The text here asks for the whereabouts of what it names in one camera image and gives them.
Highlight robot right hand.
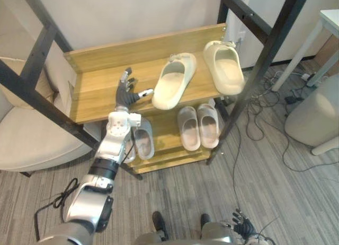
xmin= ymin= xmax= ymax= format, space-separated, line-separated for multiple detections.
xmin=232 ymin=208 xmax=256 ymax=238

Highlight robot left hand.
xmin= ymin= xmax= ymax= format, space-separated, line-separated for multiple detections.
xmin=115 ymin=67 xmax=155 ymax=109

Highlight wooden shoe rack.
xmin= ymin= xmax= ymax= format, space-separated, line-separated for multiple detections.
xmin=63 ymin=23 xmax=229 ymax=176

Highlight grey pink fuzzy slipper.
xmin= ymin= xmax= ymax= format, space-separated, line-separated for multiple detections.
xmin=176 ymin=106 xmax=201 ymax=152
xmin=197 ymin=103 xmax=221 ymax=148

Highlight white upholstered armchair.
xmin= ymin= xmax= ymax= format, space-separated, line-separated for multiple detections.
xmin=0 ymin=56 xmax=99 ymax=174

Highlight cream foam slipper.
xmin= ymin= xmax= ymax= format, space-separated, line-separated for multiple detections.
xmin=202 ymin=40 xmax=245 ymax=95

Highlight white round stool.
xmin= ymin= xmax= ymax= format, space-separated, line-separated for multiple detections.
xmin=284 ymin=74 xmax=339 ymax=156

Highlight white table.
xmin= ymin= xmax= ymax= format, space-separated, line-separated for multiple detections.
xmin=272 ymin=8 xmax=339 ymax=92

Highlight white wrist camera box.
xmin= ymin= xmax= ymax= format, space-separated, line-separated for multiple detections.
xmin=128 ymin=112 xmax=142 ymax=127

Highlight cream slipper with strap ornament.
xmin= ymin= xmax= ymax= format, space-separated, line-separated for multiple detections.
xmin=151 ymin=52 xmax=198 ymax=111

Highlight long black floor cable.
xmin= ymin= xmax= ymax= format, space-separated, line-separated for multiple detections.
xmin=231 ymin=100 xmax=252 ymax=211

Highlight grey floor cable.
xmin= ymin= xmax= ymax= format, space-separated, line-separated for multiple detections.
xmin=281 ymin=132 xmax=339 ymax=174

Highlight black metal frame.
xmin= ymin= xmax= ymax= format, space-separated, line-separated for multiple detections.
xmin=0 ymin=0 xmax=314 ymax=181

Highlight black looped floor cable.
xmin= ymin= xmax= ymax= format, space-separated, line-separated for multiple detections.
xmin=34 ymin=177 xmax=81 ymax=242

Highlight tangled black floor cables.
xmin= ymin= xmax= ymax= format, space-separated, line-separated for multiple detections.
xmin=245 ymin=68 xmax=292 ymax=144

